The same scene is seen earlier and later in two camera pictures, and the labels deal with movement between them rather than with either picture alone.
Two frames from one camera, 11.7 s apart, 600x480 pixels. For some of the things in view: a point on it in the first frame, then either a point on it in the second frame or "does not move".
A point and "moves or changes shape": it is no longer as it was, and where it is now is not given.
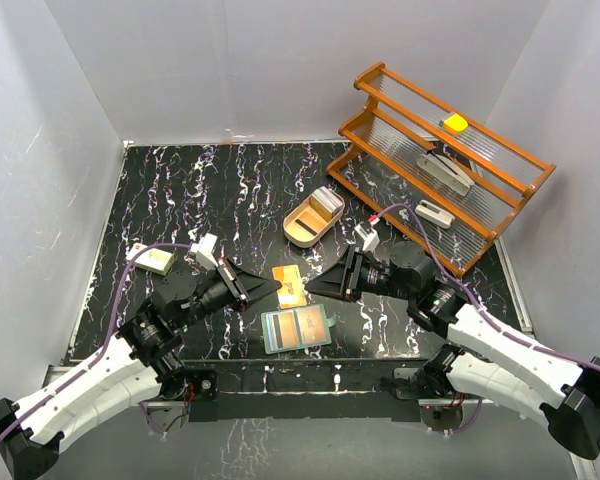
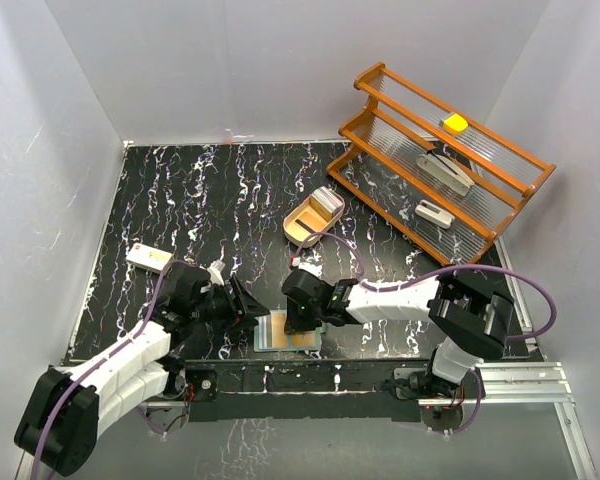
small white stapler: [434, 214] does not move
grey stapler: [445, 173] does not move
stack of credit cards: [326, 201] does not move
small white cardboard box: [152, 259] does not move
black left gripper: [252, 285] -> [248, 305]
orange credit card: [292, 292] moves or changes shape
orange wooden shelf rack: [437, 176] does not move
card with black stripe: [310, 223] does not move
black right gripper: [337, 280] -> [294, 323]
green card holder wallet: [297, 328] moves or changes shape
